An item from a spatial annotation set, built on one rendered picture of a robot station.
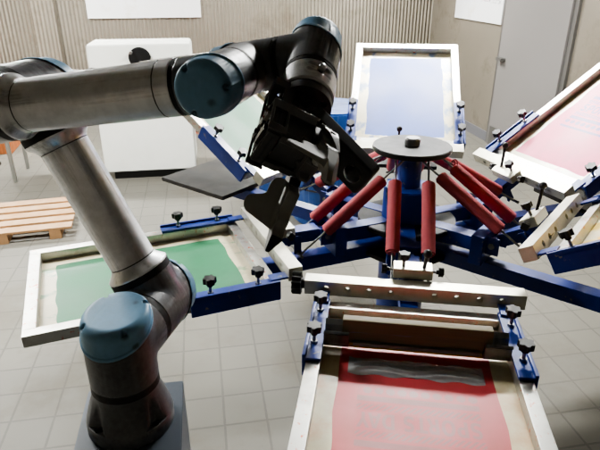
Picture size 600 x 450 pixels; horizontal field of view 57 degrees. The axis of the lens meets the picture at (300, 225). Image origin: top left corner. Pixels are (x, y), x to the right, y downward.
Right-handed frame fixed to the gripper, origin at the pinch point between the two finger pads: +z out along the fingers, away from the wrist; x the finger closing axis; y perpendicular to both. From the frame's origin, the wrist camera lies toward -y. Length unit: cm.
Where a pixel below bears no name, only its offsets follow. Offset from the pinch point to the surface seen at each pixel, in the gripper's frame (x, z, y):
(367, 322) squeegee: -72, -36, -53
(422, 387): -66, -21, -68
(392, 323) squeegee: -68, -37, -59
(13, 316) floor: -316, -103, 53
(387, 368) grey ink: -73, -26, -61
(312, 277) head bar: -92, -58, -44
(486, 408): -56, -16, -79
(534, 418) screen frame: -47, -12, -84
